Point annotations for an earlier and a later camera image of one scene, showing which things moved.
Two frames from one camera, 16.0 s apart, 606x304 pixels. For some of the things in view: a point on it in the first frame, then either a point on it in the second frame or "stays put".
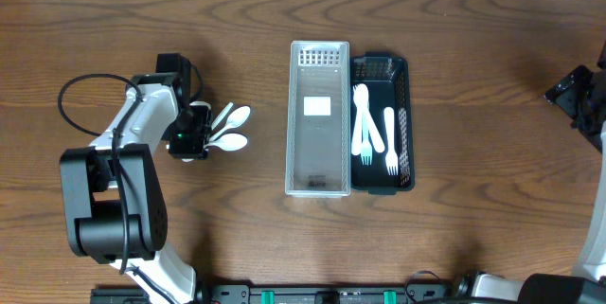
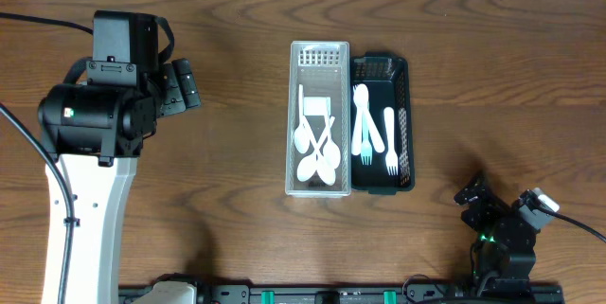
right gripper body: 569,92 to 486,205
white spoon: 362,98 stays put
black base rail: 282,294 stays put
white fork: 365,146 stays put
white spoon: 236,118 to 308,166
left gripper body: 200,132 to 180,86
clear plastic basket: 318,119 stays put
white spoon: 229,142 to 325,170
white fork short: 391,159 stays put
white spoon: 202,103 to 301,138
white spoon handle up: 215,122 to 330,150
